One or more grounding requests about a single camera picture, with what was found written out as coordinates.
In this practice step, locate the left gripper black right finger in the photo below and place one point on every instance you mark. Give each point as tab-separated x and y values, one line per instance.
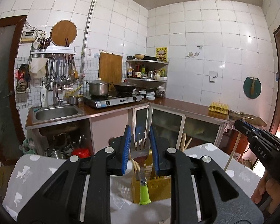
154	146

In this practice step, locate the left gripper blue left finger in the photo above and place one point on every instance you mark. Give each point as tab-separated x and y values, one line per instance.
126	148

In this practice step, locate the green handled metal fork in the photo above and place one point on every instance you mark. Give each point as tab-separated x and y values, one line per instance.
139	150

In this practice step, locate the person's right hand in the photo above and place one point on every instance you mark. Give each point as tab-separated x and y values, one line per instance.
272	187

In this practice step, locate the yellow perforated utensil holder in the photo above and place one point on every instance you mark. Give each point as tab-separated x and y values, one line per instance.
159	187

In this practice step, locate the wooden chopstick in holder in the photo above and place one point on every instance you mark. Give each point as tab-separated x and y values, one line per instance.
134	163

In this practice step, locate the white cabinet with glass doors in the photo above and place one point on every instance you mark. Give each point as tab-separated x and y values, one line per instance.
175	120

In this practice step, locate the steel gas stove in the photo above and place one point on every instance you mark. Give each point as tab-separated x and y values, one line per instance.
109	101

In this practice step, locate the black wok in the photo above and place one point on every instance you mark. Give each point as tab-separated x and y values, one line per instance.
125	88

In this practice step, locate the stainless steel cooking pot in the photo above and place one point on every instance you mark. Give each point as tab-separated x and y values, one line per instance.
98	87

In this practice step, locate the yellow egg tray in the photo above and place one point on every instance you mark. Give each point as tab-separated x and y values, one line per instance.
219	108

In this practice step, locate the chrome sink faucet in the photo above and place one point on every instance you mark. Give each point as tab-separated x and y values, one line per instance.
53	86

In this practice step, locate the rectangular wooden cutting board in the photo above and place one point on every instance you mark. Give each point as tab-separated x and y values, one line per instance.
110	69

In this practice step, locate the stainless steel sink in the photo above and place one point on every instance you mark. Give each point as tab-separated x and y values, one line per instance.
43	117

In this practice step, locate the white dish soap bottle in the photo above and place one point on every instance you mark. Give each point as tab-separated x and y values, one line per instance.
44	96

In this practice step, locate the grey patterned tablecloth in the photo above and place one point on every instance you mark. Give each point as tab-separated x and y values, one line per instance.
32	171

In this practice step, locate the brown frosted glass door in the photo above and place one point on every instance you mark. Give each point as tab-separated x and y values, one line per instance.
11	131

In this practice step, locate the round wooden cutting board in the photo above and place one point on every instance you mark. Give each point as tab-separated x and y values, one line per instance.
63	33

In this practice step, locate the green round wall hanger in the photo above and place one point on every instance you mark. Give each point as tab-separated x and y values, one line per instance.
252	87

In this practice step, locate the corner wall shelf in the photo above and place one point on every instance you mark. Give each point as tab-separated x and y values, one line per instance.
146	73

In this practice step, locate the white wall socket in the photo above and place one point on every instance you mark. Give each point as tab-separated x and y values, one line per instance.
213	76

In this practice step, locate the yellow wall poster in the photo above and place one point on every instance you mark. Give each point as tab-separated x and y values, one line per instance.
161	54

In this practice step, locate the wall utensil rack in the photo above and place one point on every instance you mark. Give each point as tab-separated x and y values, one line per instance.
43	61

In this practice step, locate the wall water pipe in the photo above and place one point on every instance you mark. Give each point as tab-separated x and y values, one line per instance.
81	16

